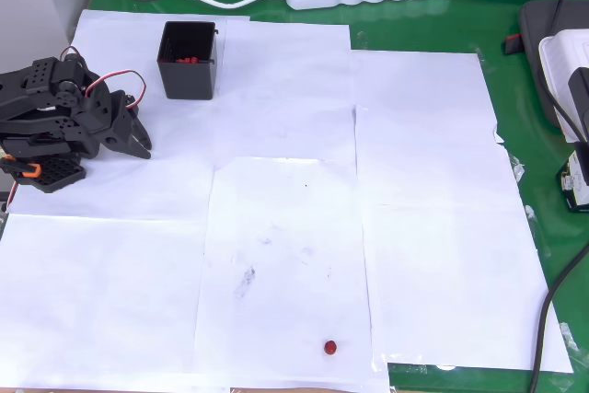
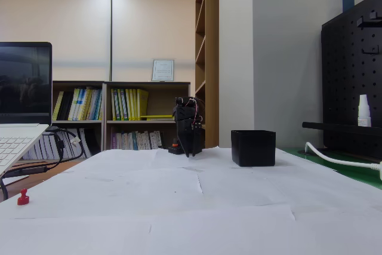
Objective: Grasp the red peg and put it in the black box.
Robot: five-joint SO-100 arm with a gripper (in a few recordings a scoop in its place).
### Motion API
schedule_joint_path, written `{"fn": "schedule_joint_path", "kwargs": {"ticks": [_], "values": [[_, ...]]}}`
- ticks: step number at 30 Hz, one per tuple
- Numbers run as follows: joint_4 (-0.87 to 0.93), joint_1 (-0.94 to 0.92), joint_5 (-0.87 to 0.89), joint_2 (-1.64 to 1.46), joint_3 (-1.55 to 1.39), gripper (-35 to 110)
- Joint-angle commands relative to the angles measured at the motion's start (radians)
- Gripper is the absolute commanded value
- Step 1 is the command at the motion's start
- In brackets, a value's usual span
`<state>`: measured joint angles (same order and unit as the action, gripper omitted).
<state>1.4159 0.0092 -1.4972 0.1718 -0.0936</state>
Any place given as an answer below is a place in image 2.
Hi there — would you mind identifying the framed certificate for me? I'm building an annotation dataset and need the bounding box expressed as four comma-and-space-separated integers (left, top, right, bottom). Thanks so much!
150, 58, 176, 82

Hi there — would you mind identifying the white power cable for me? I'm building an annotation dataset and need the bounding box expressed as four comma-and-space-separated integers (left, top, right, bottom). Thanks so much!
304, 142, 382, 170

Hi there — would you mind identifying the black curved cable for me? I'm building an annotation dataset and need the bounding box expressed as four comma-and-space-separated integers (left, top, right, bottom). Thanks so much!
0, 175, 9, 202

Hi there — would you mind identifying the white paper sheet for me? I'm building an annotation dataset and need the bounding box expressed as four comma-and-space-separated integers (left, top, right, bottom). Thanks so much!
0, 217, 152, 255
253, 171, 382, 210
147, 205, 299, 255
63, 148, 159, 179
291, 201, 382, 255
219, 146, 341, 178

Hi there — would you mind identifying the low bookshelf dark frame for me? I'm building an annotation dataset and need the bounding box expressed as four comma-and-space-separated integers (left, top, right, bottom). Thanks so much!
51, 80, 106, 161

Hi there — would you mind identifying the flat yellow book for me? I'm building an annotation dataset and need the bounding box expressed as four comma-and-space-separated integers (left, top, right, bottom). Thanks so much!
140, 113, 175, 121

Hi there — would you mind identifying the black pegboard shelf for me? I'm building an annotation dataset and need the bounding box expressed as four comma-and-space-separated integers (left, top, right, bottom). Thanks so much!
301, 121, 382, 137

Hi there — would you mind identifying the black pegboard hook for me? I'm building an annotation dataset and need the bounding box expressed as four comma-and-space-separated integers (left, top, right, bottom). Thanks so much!
355, 11, 382, 29
361, 46, 382, 57

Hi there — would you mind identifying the black plastic box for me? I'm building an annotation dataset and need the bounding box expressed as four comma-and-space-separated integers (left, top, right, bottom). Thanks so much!
230, 130, 276, 168

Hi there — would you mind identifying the white laptop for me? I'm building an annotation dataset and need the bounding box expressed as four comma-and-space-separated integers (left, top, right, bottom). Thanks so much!
0, 42, 53, 177

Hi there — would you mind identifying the beige roller blind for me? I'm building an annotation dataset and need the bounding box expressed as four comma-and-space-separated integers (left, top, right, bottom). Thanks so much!
112, 0, 199, 83
0, 0, 112, 83

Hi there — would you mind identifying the tall wooden bookshelf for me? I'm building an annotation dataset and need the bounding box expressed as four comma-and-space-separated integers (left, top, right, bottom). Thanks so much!
194, 0, 220, 149

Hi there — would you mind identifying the black pegboard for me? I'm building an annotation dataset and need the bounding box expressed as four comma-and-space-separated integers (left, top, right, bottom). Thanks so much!
321, 0, 382, 161

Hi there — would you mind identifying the small red pawn piece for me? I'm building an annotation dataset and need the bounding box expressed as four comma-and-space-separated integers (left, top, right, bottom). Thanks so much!
17, 188, 30, 206

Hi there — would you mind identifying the red white servo cable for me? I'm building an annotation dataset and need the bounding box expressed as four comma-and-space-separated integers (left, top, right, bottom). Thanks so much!
192, 97, 202, 127

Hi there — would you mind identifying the white dropper bottle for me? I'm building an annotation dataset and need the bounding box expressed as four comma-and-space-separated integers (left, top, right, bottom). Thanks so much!
357, 94, 373, 128

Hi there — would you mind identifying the black laptop cable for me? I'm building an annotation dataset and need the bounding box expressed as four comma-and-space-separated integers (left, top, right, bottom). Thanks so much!
1, 125, 85, 179

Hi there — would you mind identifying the wooden bookshelf with books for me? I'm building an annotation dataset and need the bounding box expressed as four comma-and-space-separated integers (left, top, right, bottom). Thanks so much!
102, 81, 192, 152

